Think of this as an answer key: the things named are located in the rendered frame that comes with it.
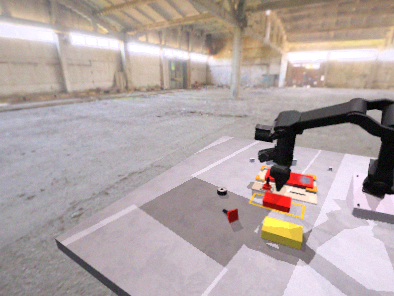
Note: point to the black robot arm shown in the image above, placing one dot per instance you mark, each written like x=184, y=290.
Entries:
x=380, y=178

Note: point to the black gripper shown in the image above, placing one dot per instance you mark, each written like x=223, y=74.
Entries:
x=281, y=172

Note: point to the yellow rectangular block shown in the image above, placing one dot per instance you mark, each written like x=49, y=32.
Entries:
x=282, y=232

